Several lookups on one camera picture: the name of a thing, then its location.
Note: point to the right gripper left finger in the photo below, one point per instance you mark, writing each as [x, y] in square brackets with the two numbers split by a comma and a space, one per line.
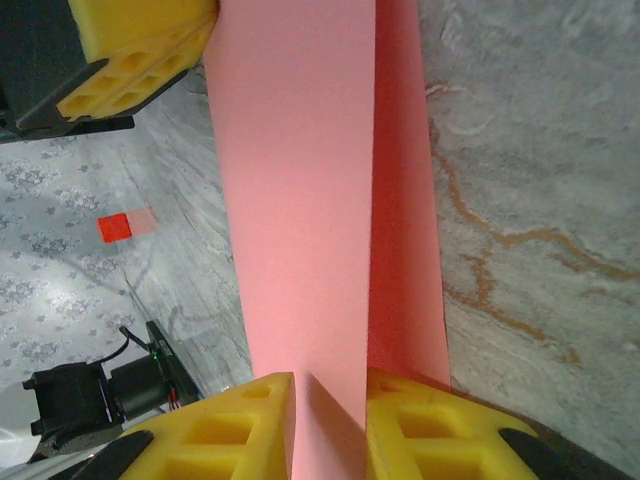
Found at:
[270, 410]

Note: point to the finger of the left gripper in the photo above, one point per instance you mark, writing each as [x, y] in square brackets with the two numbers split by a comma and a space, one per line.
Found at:
[145, 30]

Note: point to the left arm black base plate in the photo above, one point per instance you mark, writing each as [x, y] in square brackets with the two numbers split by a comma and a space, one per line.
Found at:
[167, 360]

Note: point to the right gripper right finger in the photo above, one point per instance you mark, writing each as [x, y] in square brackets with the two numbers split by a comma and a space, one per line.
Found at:
[390, 450]

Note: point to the small red cube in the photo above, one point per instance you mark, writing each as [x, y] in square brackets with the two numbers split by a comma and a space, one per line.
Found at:
[114, 229]

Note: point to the pink paper sheet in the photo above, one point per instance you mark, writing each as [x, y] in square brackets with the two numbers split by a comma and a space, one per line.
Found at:
[300, 200]

